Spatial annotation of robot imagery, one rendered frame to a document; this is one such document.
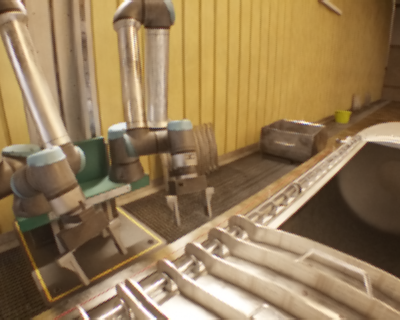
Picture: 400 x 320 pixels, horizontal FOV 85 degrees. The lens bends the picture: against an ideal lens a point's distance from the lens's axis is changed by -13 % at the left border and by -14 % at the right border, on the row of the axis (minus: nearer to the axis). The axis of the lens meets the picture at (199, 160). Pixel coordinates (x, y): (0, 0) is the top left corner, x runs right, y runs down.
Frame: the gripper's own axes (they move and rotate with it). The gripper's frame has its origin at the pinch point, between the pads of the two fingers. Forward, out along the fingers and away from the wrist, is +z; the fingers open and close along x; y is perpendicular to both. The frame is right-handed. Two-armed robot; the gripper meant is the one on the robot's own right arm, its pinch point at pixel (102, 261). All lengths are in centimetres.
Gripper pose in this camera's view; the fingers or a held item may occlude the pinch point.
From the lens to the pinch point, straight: 75.9
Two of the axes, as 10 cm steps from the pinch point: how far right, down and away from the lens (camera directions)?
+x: -5.7, 3.9, -7.2
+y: -7.2, 1.8, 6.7
